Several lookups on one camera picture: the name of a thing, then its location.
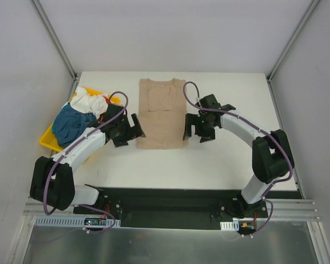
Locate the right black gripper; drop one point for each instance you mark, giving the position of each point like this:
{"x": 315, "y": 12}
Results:
{"x": 197, "y": 127}

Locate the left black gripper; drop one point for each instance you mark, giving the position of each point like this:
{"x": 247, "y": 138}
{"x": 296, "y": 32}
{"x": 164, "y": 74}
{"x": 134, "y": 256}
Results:
{"x": 129, "y": 131}

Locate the beige t-shirt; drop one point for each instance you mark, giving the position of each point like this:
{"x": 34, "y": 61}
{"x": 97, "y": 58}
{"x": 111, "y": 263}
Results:
{"x": 162, "y": 110}

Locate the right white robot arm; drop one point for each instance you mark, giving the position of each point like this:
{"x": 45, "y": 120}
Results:
{"x": 271, "y": 154}

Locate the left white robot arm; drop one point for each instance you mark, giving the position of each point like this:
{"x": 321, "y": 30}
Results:
{"x": 53, "y": 178}

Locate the red orange t-shirt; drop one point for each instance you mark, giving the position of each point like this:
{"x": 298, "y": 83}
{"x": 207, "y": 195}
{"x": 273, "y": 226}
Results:
{"x": 109, "y": 100}

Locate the white t-shirt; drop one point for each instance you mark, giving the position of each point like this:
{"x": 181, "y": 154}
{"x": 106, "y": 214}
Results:
{"x": 85, "y": 103}

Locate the blue t-shirt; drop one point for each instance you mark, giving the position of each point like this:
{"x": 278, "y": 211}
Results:
{"x": 69, "y": 124}

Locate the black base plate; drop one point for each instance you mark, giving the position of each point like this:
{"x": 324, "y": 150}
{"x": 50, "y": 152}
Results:
{"x": 173, "y": 208}

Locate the right grey cable duct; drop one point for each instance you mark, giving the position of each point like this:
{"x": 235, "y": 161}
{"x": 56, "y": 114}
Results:
{"x": 229, "y": 226}

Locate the grey cable duct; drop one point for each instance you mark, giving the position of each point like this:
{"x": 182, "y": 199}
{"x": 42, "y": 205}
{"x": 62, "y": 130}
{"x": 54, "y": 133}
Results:
{"x": 76, "y": 222}
{"x": 229, "y": 226}

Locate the left grey cable duct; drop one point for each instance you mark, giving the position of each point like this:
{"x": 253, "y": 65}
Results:
{"x": 76, "y": 222}

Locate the aluminium frame rail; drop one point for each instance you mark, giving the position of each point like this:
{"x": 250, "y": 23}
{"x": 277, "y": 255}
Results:
{"x": 295, "y": 210}

